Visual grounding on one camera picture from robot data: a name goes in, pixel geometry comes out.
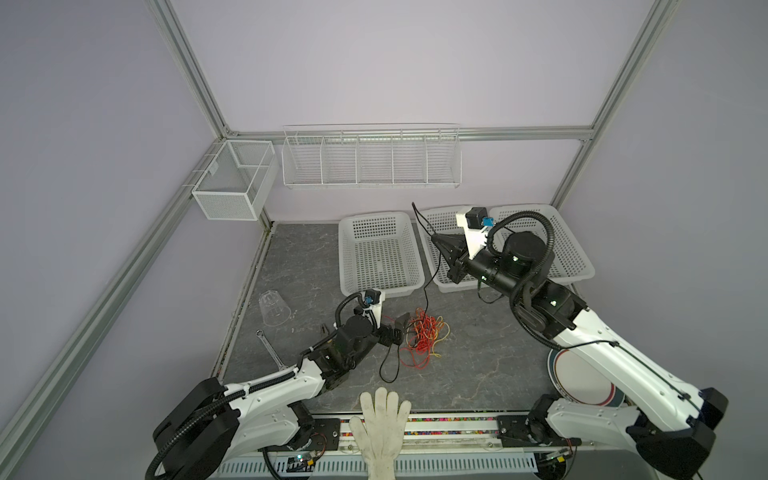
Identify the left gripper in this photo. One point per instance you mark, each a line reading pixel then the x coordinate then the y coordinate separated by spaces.
pixel 397 336

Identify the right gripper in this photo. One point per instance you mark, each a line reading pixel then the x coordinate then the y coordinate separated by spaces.
pixel 461 263

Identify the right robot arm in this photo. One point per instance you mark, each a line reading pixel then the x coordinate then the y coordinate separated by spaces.
pixel 669 423

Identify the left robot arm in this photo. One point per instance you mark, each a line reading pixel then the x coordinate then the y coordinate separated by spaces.
pixel 216 422

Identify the middle white plastic basket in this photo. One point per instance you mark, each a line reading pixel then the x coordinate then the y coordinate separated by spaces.
pixel 496 277

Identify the white plastic basket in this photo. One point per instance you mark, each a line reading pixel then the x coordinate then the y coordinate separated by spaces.
pixel 496 277
pixel 571 264
pixel 379 251

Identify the left white plastic basket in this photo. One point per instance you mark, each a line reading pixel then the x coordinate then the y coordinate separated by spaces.
pixel 379 251

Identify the white knitted glove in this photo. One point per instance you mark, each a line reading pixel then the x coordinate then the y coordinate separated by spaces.
pixel 379 433

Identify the right white plastic basket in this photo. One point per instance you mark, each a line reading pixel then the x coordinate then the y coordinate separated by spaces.
pixel 571 264

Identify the silver wrench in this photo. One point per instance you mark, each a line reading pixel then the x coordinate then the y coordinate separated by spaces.
pixel 270 350

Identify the clear plastic cup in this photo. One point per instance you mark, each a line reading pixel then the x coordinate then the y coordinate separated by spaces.
pixel 274 309

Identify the plate with green red rim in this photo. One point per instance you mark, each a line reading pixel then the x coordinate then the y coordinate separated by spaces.
pixel 579 382

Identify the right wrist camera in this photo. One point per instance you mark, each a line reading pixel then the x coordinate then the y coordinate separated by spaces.
pixel 476 225

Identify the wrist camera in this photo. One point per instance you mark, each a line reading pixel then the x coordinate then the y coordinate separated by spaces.
pixel 476 225
pixel 372 299

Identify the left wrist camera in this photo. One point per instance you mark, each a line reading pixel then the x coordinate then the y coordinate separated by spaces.
pixel 372 299

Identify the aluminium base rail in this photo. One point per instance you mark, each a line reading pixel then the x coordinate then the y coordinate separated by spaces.
pixel 435 445

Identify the white wire wall shelf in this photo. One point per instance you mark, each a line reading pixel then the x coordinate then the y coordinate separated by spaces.
pixel 409 155

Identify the white mesh wall box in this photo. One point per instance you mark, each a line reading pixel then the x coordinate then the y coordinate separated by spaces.
pixel 237 181

